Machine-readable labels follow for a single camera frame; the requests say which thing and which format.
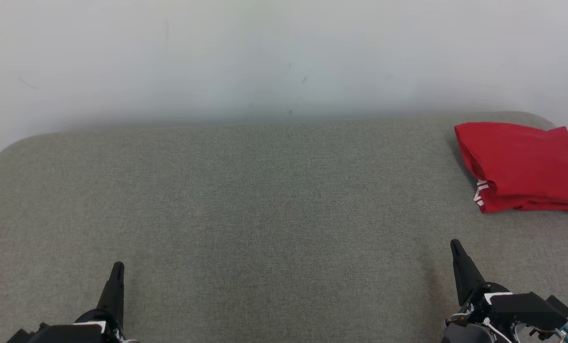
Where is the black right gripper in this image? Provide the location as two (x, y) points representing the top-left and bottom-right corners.
(445, 239), (516, 343)

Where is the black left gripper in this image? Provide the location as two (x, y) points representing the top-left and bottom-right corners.
(72, 261), (125, 343)

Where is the red and white shirt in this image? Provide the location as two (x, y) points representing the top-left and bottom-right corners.
(454, 121), (568, 215)

